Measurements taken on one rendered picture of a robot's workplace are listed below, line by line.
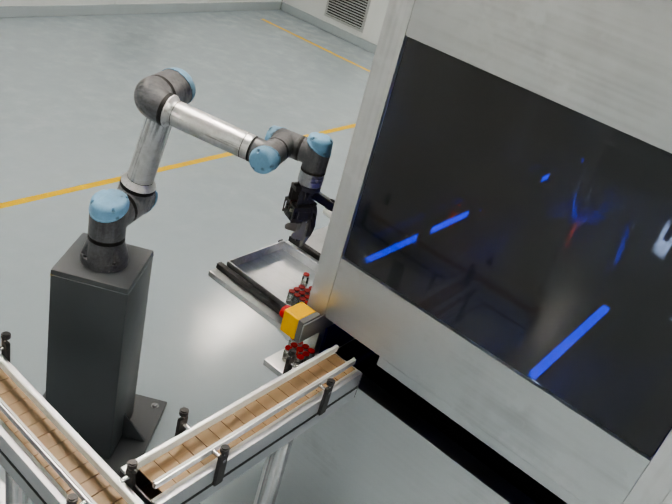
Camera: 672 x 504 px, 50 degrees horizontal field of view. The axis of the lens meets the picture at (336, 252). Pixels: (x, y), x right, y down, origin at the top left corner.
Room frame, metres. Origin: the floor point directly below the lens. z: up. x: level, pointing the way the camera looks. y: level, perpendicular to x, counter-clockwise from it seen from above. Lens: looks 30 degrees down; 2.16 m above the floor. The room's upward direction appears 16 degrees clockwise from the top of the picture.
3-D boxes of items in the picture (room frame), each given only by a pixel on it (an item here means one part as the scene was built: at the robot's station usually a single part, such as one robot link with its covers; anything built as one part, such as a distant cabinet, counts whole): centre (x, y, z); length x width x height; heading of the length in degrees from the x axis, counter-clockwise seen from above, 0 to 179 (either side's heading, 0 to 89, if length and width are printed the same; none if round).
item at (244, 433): (1.27, 0.08, 0.92); 0.69 x 0.15 x 0.16; 148
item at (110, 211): (1.91, 0.72, 0.96); 0.13 x 0.12 x 0.14; 169
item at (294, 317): (1.58, 0.04, 1.00); 0.08 x 0.07 x 0.07; 58
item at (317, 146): (1.92, 0.13, 1.34); 0.09 x 0.08 x 0.11; 79
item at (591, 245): (1.39, -0.38, 1.51); 0.85 x 0.01 x 0.59; 58
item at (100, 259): (1.90, 0.72, 0.84); 0.15 x 0.15 x 0.10
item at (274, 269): (1.92, 0.11, 0.90); 0.34 x 0.26 x 0.04; 58
